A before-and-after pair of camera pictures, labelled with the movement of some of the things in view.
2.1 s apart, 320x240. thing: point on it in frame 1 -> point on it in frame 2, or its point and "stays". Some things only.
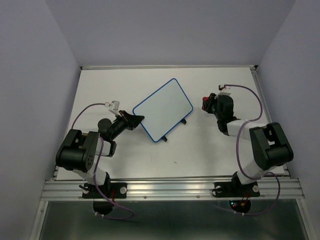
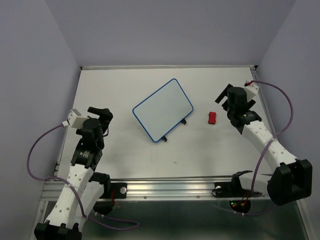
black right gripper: (211, 99) -> (223, 94)
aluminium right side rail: (257, 80) stays
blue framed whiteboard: (163, 109) stays
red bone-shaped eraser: (205, 98) -> (212, 118)
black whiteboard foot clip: (183, 121) stays
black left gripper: (130, 121) -> (105, 114)
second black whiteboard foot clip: (164, 138) stays
